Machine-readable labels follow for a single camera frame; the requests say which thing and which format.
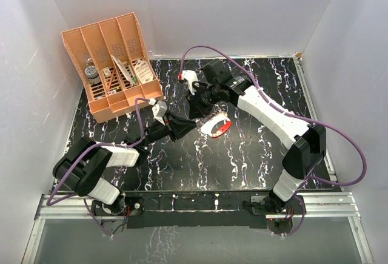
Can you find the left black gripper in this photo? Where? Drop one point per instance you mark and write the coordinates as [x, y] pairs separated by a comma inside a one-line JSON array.
[[177, 127]]

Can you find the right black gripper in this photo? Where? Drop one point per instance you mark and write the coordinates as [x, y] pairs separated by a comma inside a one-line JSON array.
[[196, 110]]

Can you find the white and red keyring holder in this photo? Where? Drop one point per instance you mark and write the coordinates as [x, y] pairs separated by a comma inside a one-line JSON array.
[[217, 125]]

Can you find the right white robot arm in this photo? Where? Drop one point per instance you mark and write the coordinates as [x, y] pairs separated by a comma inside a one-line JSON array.
[[305, 142]]

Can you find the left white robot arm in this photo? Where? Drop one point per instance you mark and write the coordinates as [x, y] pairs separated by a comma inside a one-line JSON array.
[[81, 168]]

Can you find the white labelled packet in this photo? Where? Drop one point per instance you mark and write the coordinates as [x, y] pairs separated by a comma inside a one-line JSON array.
[[143, 71]]

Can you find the white envelope card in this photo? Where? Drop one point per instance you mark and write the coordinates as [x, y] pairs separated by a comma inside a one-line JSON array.
[[123, 70]]

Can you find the orange pencil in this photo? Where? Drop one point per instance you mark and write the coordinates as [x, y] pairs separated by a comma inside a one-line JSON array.
[[111, 80]]

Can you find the small white label box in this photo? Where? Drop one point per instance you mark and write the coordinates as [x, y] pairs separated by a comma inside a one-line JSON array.
[[107, 73]]

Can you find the orange plastic desk organizer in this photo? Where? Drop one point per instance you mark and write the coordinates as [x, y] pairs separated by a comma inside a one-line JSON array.
[[93, 45]]

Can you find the grey round tin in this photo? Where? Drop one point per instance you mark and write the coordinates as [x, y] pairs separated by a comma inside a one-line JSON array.
[[92, 75]]

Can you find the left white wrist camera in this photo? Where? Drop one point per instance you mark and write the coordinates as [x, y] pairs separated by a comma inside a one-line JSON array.
[[159, 109]]

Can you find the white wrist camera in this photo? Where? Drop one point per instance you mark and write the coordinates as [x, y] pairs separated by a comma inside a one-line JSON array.
[[188, 77], [159, 109]]

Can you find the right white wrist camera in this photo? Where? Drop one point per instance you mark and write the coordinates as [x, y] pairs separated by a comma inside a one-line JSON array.
[[188, 77]]

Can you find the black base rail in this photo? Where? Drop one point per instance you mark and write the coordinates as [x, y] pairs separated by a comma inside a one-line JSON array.
[[146, 209]]

